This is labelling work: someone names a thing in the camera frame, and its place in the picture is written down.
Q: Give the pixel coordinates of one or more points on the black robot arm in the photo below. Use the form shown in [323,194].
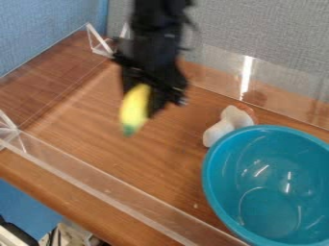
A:
[155,15]

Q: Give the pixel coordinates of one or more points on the blue plastic bowl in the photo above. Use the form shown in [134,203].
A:
[265,179]

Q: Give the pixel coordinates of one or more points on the clear acrylic front barrier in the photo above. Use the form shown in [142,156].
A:
[186,229]

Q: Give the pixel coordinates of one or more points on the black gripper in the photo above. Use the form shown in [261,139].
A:
[147,57]

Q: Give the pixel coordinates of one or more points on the clear acrylic corner bracket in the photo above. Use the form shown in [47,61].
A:
[105,45]

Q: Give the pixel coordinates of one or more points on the clear acrylic barrier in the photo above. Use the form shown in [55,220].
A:
[186,229]
[277,88]

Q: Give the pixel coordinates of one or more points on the white toy mushroom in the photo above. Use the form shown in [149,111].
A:
[236,117]

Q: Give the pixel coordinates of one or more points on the clear acrylic back barrier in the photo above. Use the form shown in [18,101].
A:
[277,88]

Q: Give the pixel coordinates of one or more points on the yellow toy banana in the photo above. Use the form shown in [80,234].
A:
[134,109]

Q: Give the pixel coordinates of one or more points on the clear acrylic left bracket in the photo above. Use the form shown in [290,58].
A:
[10,131]

